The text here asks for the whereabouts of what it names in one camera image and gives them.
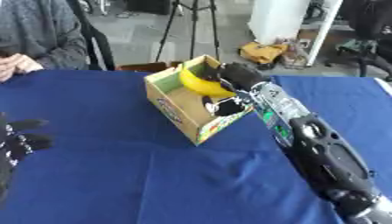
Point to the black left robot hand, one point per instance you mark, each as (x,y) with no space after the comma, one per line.
(18,143)

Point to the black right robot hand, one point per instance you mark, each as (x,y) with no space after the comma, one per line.
(240,74)

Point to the yellow toy banana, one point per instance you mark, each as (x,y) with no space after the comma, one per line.
(201,83)

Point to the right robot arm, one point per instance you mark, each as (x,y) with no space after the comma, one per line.
(316,145)

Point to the tan cardboard box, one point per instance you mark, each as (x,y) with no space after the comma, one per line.
(196,102)

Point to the yellow bag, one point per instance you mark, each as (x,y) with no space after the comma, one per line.
(261,53)

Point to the black and white toy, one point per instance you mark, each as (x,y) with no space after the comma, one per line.
(222,106)

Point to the white board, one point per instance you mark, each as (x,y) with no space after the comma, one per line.
(286,23)

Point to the black tripod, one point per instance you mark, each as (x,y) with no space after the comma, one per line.
(190,26)

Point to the person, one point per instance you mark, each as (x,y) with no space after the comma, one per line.
(38,35)

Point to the black chair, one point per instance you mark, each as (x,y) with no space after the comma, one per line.
(94,38)

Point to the dark office chair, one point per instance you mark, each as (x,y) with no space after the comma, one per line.
(370,38)

